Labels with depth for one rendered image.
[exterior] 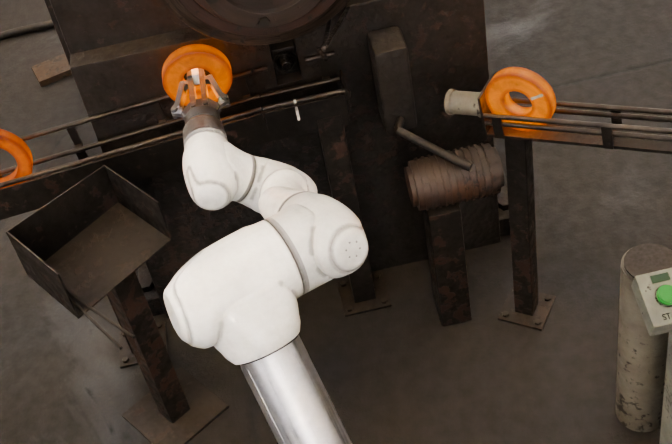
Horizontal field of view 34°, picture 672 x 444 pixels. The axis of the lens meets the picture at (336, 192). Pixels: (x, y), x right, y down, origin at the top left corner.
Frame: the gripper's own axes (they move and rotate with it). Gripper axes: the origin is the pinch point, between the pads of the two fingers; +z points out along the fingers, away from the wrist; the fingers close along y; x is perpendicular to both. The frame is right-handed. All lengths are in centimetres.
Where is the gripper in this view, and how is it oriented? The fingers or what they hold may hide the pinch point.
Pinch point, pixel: (195, 70)
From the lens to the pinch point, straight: 245.3
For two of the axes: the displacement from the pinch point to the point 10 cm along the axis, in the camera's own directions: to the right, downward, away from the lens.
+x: -1.4, -6.9, -7.1
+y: 9.7, -2.3, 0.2
